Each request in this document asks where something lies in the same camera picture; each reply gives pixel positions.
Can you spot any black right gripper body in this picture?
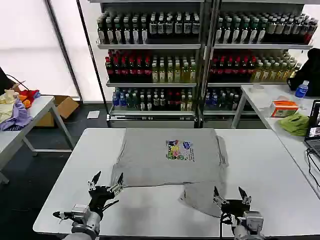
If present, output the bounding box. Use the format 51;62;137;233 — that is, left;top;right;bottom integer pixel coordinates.
221;199;251;220

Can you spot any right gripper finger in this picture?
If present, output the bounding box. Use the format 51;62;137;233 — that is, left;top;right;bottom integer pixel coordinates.
212;185;230;207
238;186;253;206

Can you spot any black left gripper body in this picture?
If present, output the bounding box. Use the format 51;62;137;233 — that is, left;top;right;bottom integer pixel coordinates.
88;185;120;217

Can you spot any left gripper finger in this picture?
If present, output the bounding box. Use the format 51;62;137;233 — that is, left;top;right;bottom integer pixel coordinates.
106;172;125;195
87;170;102;192

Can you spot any grey printed T-shirt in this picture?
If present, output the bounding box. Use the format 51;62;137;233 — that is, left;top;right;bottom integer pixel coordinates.
110;127;230;218

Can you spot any white work table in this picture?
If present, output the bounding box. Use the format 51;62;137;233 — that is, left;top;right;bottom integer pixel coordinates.
32;127;320;237

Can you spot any brown cardboard box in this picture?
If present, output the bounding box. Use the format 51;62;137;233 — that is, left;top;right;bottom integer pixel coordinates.
35;95;81;128

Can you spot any green cloth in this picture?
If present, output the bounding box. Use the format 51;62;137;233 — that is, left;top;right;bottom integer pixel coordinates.
276;112;311;137

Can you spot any open black laptop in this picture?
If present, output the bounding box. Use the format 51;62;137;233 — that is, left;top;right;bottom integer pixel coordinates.
303;99;320;159

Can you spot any white side table with clothes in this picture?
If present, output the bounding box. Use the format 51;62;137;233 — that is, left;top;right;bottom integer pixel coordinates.
0;95;76;186

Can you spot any orange tissue box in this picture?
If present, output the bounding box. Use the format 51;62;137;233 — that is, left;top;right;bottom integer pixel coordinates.
268;99;300;118

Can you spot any white desk with laptop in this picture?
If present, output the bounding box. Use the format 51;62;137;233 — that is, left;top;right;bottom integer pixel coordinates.
230;84;320;194

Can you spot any purple cloth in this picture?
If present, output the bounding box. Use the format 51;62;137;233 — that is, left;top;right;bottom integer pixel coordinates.
0;98;34;132

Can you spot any red orange cloth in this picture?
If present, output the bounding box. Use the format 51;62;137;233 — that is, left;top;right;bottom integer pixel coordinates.
18;89;41;109

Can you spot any cream cloth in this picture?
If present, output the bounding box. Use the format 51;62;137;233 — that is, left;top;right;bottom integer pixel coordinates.
0;89;20;125

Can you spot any blue plastic bottle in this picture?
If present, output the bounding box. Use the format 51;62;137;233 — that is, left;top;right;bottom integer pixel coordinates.
294;80;310;99

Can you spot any metal shelf with bottles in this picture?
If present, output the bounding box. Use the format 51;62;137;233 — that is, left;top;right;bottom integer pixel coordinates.
88;0;208;129
201;0;316;130

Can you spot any black chair back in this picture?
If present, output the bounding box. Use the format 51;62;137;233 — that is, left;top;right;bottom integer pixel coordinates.
0;66;16;96

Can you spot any black bag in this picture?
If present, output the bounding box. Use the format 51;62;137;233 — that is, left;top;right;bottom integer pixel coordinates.
286;47;320;97

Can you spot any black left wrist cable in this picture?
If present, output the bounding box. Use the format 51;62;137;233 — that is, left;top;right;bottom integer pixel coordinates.
101;199;120;212

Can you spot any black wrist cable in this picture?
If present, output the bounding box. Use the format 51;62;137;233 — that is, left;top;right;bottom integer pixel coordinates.
219;211;237;240
101;199;120;212

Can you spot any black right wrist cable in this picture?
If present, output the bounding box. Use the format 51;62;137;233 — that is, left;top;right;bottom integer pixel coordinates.
219;211;237;240

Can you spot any black laptop cable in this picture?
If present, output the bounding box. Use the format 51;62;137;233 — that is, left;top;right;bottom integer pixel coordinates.
305;147;320;188

